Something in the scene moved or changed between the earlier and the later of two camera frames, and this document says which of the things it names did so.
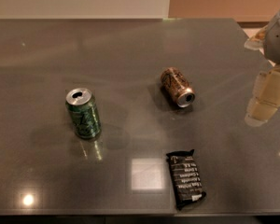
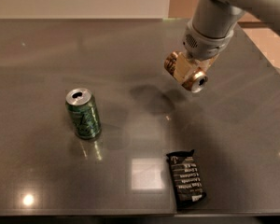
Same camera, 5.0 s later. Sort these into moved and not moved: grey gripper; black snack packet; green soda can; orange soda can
Moved: orange soda can; grey gripper
Not moved: black snack packet; green soda can
